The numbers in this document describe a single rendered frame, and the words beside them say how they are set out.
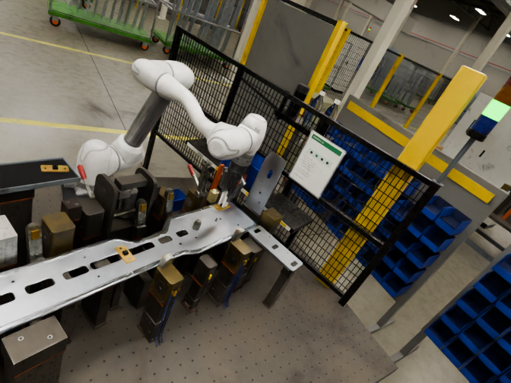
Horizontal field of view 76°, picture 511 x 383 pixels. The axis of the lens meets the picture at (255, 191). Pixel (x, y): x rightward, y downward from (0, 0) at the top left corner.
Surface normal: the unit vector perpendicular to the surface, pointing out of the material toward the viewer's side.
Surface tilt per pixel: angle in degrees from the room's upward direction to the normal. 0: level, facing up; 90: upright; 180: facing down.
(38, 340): 0
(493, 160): 90
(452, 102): 90
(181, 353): 0
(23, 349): 0
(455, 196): 90
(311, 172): 90
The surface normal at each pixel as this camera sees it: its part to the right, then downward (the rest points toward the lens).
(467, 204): -0.79, 0.00
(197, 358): 0.37, -0.79
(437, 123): -0.61, 0.19
